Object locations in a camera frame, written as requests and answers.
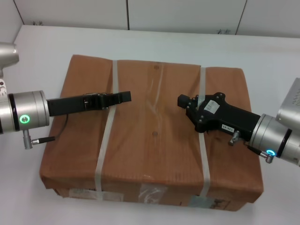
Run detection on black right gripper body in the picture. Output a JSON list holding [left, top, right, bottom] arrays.
[[185, 91, 261, 143]]

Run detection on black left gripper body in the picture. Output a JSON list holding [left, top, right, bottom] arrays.
[[46, 93, 109, 117]]

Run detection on brown cardboard box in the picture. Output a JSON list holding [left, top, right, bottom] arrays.
[[38, 54, 265, 213]]

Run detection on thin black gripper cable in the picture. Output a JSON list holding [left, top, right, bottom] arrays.
[[31, 114, 69, 144]]

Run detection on translucent white packing strap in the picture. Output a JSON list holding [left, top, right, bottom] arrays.
[[94, 60, 120, 202], [196, 67, 211, 198]]

